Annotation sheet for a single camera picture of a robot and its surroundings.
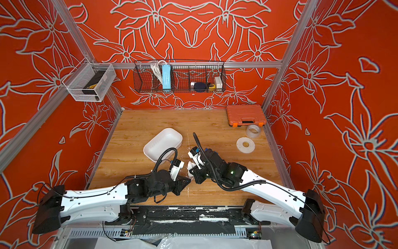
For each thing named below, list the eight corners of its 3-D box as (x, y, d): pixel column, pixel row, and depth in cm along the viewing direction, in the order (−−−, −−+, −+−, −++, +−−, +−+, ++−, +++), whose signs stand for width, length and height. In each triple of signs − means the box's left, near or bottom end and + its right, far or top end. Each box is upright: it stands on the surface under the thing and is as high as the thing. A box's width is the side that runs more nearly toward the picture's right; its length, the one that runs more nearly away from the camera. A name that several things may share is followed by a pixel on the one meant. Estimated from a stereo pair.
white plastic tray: (142, 152, 98) (139, 147, 94) (171, 130, 109) (170, 125, 105) (157, 168, 91) (154, 164, 87) (186, 143, 102) (185, 138, 98)
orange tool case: (229, 127, 111) (230, 123, 107) (226, 108, 123) (227, 104, 119) (266, 127, 111) (268, 122, 106) (259, 108, 123) (261, 103, 119)
